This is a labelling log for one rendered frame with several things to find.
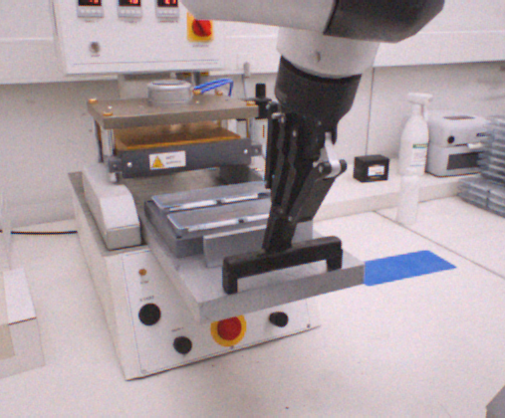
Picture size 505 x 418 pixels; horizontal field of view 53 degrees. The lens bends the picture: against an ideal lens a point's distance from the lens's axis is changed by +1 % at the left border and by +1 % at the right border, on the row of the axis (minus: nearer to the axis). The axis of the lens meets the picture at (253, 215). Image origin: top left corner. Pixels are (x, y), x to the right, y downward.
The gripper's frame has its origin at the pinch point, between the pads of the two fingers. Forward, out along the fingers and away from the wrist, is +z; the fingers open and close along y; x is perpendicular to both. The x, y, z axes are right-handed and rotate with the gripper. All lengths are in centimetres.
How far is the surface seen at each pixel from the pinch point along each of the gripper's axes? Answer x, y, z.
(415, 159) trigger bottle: 83, -57, 40
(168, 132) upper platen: -0.9, -40.3, 11.4
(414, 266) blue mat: 48, -16, 35
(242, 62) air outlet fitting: 33, -84, 19
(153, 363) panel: -12.5, -6.0, 29.8
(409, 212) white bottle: 63, -35, 39
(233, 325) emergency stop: 0.7, -7.1, 27.3
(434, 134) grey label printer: 89, -59, 33
